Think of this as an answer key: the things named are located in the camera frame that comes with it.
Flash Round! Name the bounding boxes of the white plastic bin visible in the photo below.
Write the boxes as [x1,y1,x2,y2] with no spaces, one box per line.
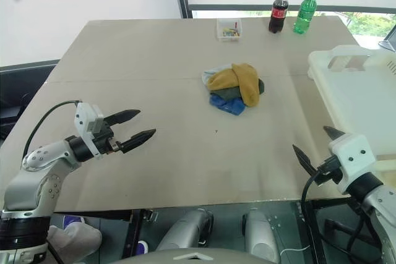
[307,45,396,182]

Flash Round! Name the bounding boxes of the small clear plastic container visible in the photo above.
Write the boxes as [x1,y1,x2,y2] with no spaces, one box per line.
[216,17,243,43]

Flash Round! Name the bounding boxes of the grey robot torso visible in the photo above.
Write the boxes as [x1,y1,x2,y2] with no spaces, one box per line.
[113,247,273,264]

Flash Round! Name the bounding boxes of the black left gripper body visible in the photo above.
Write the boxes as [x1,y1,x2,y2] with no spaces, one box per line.
[92,123,123,155]

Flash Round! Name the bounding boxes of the dark green cloth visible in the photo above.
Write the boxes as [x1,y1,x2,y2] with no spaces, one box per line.
[210,78,266,102]

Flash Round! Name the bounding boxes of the cola bottle red cap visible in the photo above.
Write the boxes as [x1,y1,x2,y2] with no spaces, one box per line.
[267,0,290,34]

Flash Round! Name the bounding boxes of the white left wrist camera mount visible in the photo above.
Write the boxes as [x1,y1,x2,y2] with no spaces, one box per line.
[74,101,105,160]

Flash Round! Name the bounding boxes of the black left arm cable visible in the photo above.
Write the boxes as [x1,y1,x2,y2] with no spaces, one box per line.
[22,100,83,160]

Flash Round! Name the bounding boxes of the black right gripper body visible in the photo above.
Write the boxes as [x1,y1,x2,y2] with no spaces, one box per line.
[315,155,343,186]

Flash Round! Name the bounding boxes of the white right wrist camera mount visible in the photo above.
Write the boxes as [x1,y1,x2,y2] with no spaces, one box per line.
[327,133,377,195]

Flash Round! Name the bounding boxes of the light grey cloth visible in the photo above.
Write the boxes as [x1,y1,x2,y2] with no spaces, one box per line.
[201,63,233,86]

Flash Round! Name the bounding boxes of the black table frame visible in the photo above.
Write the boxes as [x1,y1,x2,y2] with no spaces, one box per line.
[53,198,355,264]

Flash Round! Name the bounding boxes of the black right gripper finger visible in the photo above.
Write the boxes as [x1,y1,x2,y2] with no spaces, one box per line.
[322,125,347,142]
[291,144,318,182]

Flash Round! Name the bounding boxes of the green bottle yellow cap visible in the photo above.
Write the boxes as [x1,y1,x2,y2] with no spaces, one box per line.
[293,0,320,35]

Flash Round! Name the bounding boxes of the purple shoe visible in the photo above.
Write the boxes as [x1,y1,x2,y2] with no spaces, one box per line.
[62,213,87,231]
[136,240,150,255]

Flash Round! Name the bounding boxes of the silver right robot leg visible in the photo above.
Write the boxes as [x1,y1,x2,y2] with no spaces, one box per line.
[241,208,282,264]

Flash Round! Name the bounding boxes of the black furniture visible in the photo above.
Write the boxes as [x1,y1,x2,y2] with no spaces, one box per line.
[0,59,61,142]

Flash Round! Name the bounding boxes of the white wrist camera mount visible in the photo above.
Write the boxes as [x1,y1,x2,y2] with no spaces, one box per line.
[327,133,377,195]
[74,101,105,160]

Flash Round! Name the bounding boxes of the person's grey trouser knee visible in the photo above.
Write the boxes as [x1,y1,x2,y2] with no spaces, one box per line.
[46,223,103,264]

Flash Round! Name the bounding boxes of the silver robot leg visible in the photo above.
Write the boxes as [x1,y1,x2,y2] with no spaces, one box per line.
[155,208,215,253]
[241,208,282,264]

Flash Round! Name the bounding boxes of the silver left robot leg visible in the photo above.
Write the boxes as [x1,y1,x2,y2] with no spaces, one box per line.
[155,208,215,253]

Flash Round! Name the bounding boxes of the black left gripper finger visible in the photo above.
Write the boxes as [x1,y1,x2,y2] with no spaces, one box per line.
[119,128,157,155]
[103,109,142,126]

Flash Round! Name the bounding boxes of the dark laptop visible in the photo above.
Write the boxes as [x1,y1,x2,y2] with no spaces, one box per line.
[378,23,396,53]

